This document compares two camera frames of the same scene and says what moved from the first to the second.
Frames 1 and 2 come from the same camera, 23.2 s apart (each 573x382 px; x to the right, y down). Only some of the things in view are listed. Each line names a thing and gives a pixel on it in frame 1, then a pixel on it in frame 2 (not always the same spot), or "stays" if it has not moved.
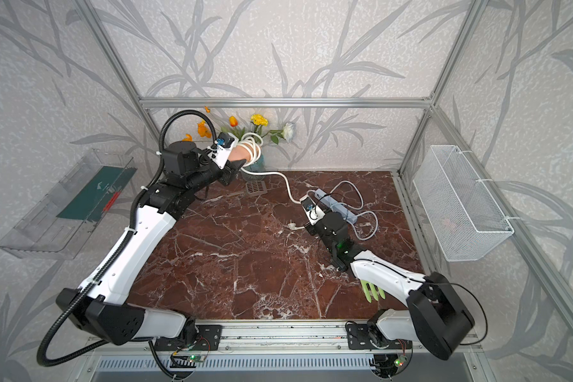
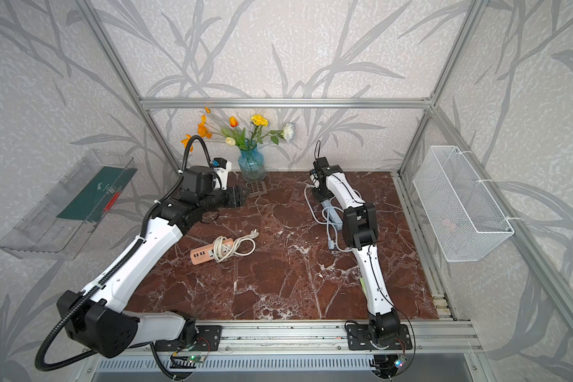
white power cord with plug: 255,142 to 224,248
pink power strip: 238,153 to 207,253
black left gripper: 227,174 to 235,196
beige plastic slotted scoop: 253,188 stays
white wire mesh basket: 467,220 stays
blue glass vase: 259,166 stays
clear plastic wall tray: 58,224 stays
